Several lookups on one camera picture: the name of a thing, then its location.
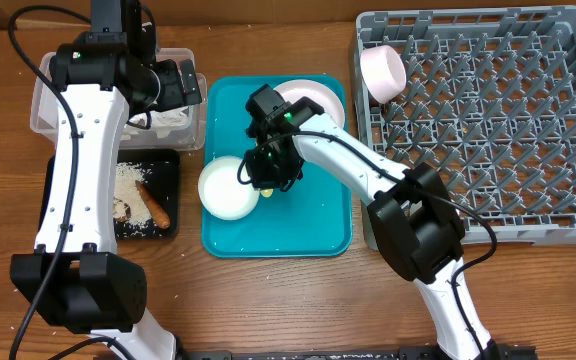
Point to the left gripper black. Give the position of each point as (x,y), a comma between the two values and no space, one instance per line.
(176,96)

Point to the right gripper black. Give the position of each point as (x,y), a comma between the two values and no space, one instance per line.
(265,179)

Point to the yellow plastic spoon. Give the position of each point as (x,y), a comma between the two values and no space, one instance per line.
(266,193)

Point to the cream bowl with rice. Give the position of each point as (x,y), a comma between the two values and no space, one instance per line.
(221,192)

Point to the pink plate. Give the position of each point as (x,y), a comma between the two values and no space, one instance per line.
(293,90)

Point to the brown sausage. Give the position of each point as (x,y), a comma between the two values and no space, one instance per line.
(158,214)

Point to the pink bowl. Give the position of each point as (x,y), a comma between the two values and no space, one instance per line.
(383,73)

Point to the brown food piece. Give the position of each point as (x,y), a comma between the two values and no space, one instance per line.
(121,211)

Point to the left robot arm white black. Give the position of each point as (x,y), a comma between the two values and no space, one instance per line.
(74,277)

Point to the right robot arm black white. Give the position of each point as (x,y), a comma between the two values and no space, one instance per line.
(416,227)

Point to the grey dishwasher rack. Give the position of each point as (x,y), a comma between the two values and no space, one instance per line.
(490,102)

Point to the teal serving tray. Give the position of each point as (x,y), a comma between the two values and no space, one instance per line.
(312,219)

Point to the black tray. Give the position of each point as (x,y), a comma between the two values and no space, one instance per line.
(163,185)

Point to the spilled white rice pile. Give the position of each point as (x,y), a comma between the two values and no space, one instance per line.
(127,173)

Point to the clear plastic bin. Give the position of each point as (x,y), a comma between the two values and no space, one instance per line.
(94,99)

